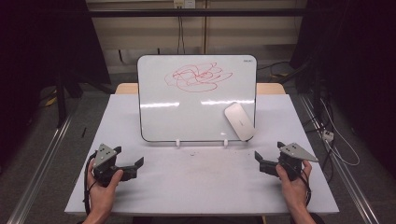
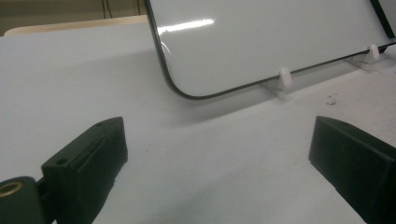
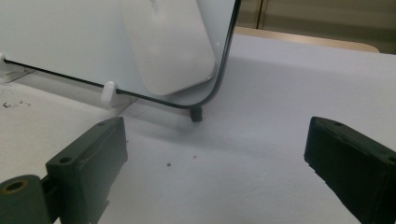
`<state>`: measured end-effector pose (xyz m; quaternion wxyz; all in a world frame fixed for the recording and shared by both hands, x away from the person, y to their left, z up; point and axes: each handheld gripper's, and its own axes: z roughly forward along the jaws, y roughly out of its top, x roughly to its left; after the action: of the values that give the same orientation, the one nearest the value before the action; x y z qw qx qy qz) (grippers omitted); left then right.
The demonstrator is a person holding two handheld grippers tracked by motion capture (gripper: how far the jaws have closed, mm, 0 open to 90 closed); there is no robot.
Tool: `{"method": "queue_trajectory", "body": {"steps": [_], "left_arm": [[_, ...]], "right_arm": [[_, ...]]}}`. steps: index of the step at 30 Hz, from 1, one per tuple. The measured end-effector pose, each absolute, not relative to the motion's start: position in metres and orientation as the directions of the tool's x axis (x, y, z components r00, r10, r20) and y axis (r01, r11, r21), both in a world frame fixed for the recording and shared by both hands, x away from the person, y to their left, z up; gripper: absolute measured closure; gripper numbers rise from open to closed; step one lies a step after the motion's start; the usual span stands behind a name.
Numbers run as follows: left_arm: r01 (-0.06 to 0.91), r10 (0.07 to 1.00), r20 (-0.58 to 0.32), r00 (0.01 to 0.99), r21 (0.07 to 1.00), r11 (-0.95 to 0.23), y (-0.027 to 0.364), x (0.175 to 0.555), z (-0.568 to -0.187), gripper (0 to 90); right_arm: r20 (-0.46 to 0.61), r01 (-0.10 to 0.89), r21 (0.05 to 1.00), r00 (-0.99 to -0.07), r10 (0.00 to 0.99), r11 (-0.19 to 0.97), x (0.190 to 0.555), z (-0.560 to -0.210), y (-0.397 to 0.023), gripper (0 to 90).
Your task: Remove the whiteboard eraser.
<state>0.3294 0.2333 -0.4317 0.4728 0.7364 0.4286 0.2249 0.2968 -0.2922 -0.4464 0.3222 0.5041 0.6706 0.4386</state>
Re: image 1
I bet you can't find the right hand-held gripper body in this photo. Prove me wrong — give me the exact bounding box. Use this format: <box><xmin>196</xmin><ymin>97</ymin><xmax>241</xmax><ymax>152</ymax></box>
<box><xmin>277</xmin><ymin>143</ymin><xmax>319</xmax><ymax>181</ymax></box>

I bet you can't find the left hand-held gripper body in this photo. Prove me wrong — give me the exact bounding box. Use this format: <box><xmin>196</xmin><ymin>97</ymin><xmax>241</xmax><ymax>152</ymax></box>
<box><xmin>92</xmin><ymin>143</ymin><xmax>125</xmax><ymax>188</ymax></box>

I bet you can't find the person's right hand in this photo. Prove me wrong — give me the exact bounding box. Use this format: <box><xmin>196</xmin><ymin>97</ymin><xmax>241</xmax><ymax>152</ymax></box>
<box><xmin>275</xmin><ymin>160</ymin><xmax>313</xmax><ymax>213</ymax></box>

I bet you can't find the person's left hand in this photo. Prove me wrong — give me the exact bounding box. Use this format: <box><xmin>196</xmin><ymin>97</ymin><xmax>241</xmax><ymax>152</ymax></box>
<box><xmin>86</xmin><ymin>158</ymin><xmax>124</xmax><ymax>218</ymax></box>

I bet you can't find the white power strip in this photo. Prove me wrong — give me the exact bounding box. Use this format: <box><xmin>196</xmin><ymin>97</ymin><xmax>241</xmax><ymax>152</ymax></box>
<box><xmin>321</xmin><ymin>129</ymin><xmax>335</xmax><ymax>143</ymax></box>

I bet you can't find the white whiteboard eraser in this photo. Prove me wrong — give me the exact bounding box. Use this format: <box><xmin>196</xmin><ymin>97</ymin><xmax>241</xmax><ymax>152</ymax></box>
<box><xmin>223</xmin><ymin>102</ymin><xmax>257</xmax><ymax>143</ymax></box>

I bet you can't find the white whiteboard with black rim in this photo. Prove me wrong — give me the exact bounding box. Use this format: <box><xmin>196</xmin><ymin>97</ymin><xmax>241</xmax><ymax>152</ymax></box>
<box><xmin>136</xmin><ymin>54</ymin><xmax>258</xmax><ymax>144</ymax></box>

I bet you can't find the black metal stand leg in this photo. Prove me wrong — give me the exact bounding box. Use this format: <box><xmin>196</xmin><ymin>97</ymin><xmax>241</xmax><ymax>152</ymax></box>
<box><xmin>54</xmin><ymin>73</ymin><xmax>68</xmax><ymax>129</ymax></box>

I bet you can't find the black curtain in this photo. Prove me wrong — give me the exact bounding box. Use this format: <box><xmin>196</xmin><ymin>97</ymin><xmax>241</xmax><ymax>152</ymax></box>
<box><xmin>0</xmin><ymin>0</ymin><xmax>112</xmax><ymax>132</ymax></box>
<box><xmin>289</xmin><ymin>0</ymin><xmax>396</xmax><ymax>180</ymax></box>

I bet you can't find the black horizontal metal bar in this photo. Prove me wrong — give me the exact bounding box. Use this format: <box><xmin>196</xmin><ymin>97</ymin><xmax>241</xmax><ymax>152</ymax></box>
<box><xmin>86</xmin><ymin>7</ymin><xmax>312</xmax><ymax>19</ymax></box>

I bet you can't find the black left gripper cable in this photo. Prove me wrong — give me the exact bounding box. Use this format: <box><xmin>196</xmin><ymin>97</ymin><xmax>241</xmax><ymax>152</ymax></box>
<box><xmin>82</xmin><ymin>151</ymin><xmax>98</xmax><ymax>216</ymax></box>

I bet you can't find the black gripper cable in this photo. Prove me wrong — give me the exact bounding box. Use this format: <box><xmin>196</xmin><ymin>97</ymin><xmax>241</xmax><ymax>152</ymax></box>
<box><xmin>82</xmin><ymin>151</ymin><xmax>98</xmax><ymax>216</ymax></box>
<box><xmin>299</xmin><ymin>169</ymin><xmax>313</xmax><ymax>207</ymax></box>

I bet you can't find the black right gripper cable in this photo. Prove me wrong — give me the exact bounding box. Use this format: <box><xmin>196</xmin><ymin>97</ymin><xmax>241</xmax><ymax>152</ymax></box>
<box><xmin>299</xmin><ymin>169</ymin><xmax>313</xmax><ymax>207</ymax></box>

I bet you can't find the silver floor rail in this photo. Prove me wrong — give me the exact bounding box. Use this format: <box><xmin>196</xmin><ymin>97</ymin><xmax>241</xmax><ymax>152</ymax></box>
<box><xmin>298</xmin><ymin>92</ymin><xmax>380</xmax><ymax>224</ymax></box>
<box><xmin>6</xmin><ymin>113</ymin><xmax>75</xmax><ymax>224</ymax></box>

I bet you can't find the white floor cable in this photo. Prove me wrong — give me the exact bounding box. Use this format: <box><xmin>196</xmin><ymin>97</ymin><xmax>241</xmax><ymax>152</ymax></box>
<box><xmin>319</xmin><ymin>98</ymin><xmax>361</xmax><ymax>167</ymax></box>

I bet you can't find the black floor cable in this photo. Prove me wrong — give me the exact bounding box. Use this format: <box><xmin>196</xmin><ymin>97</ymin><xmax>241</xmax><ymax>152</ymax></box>
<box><xmin>257</xmin><ymin>60</ymin><xmax>292</xmax><ymax>71</ymax></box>

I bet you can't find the black hanging wall cable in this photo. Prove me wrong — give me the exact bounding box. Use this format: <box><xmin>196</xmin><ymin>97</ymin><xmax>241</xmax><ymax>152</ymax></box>
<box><xmin>177</xmin><ymin>16</ymin><xmax>185</xmax><ymax>56</ymax></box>

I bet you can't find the white wall socket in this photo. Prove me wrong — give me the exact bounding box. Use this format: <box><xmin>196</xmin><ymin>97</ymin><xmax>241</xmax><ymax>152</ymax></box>
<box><xmin>173</xmin><ymin>0</ymin><xmax>196</xmax><ymax>9</ymax></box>

